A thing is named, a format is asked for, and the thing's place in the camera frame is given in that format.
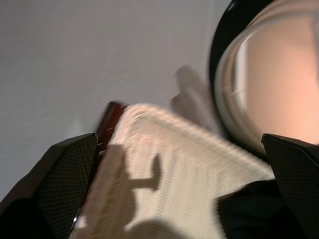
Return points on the round glass washing machine door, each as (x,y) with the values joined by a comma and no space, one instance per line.
(274,87)

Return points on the pale woven laundry basket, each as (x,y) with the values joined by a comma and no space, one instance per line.
(187,161)

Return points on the black garment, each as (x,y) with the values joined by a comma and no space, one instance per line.
(254,214)

